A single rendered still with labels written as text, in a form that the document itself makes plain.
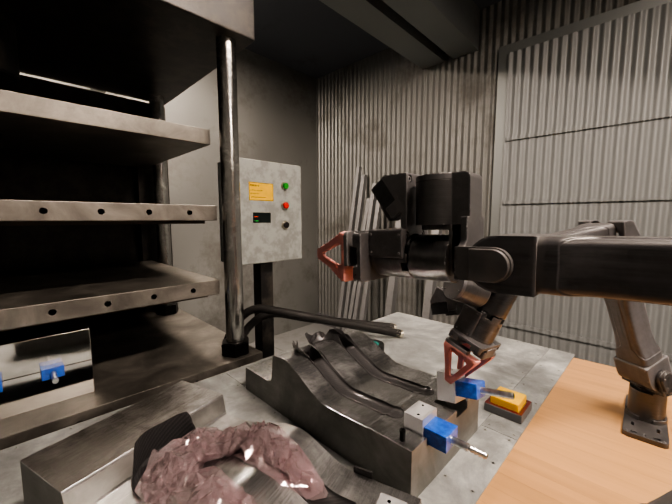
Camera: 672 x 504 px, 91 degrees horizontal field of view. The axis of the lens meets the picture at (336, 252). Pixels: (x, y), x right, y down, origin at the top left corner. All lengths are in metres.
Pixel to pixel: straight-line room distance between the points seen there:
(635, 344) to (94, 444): 1.00
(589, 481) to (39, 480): 0.84
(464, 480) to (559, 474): 0.17
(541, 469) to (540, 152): 2.20
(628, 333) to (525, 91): 2.15
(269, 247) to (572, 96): 2.16
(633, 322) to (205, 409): 0.86
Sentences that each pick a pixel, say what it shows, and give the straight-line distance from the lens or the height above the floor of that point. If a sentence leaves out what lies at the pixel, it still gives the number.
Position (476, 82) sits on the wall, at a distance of 3.04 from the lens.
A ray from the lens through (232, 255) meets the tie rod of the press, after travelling 1.13.
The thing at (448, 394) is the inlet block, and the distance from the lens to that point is 0.71.
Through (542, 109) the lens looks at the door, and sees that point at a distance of 2.77.
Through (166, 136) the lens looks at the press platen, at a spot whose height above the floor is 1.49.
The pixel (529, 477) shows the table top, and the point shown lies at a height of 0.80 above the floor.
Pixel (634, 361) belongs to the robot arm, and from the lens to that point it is 0.97.
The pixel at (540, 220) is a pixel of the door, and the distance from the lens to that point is 2.67.
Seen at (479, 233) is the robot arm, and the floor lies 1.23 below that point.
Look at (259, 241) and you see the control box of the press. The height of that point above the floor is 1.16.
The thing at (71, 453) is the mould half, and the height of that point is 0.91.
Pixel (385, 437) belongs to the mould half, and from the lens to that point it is 0.63.
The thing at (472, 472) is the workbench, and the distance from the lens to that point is 0.74.
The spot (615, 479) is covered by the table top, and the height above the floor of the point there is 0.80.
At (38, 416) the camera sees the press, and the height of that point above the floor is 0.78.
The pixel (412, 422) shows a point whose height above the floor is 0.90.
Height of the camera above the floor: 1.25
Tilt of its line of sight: 6 degrees down
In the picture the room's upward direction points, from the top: straight up
